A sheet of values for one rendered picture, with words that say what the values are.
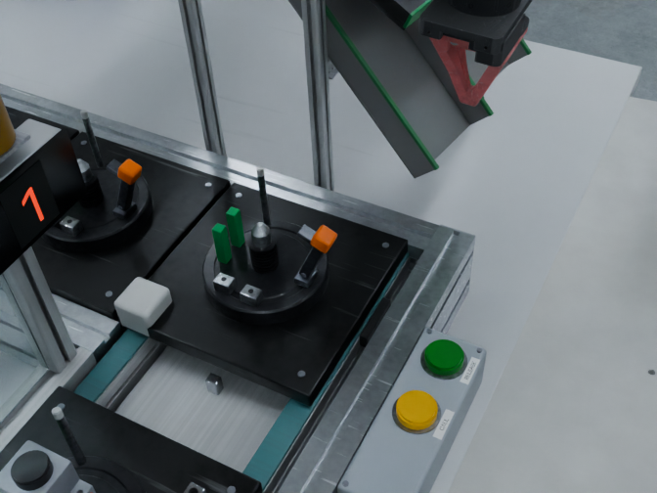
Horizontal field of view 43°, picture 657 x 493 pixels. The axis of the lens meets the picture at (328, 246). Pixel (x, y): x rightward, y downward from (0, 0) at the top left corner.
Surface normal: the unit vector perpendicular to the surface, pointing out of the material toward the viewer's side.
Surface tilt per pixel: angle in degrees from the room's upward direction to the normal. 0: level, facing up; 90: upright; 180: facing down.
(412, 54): 45
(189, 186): 0
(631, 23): 0
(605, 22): 0
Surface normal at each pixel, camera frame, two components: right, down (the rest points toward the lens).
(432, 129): 0.53, -0.19
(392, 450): -0.04, -0.69
